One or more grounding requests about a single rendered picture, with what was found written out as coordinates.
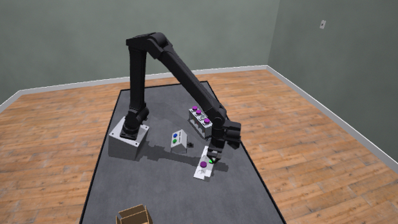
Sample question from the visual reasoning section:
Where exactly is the white button housing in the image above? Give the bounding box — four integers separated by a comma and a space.
171, 129, 193, 153

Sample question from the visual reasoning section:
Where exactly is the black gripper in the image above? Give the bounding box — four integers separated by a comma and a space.
207, 134, 224, 163

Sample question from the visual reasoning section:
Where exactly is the white tray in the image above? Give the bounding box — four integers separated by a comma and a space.
194, 146, 214, 182

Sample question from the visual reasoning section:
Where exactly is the brown cardboard box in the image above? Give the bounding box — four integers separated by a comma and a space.
116, 204, 153, 224

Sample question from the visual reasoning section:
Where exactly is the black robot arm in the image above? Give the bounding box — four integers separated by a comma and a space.
120, 32, 241, 149

